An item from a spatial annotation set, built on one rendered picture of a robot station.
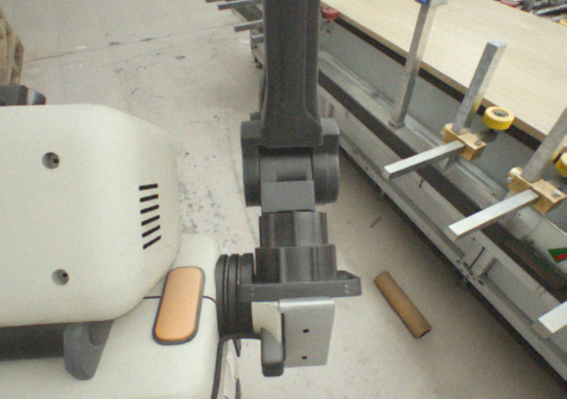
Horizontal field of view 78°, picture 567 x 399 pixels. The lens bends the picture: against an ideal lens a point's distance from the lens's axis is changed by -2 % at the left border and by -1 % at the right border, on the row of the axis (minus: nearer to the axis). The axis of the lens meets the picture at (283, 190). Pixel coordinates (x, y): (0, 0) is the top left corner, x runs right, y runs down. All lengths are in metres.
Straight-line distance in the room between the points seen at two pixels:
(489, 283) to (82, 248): 1.66
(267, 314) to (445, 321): 1.51
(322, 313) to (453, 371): 1.42
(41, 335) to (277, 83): 0.26
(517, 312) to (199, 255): 1.53
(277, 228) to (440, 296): 1.55
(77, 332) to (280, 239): 0.18
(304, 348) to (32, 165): 0.27
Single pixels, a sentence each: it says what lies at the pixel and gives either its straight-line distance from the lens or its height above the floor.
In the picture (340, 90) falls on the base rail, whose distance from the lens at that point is 1.67.
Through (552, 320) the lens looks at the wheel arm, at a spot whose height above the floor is 0.86.
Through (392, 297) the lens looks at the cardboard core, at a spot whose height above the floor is 0.07.
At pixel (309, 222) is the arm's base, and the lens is 0.35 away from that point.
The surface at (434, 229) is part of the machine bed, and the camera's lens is 1.85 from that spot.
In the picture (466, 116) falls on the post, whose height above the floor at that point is 0.91.
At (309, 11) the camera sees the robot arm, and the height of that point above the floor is 1.41.
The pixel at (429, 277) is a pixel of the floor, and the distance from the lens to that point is 1.88.
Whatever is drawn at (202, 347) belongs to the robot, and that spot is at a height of 1.23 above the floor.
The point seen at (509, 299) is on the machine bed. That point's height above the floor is 0.17.
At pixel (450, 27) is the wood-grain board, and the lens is 1.88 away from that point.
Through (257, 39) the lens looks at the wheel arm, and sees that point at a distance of 1.76.
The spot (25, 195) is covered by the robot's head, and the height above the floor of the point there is 1.36.
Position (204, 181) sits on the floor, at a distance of 2.21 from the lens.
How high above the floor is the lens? 1.51
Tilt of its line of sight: 46 degrees down
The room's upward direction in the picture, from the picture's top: straight up
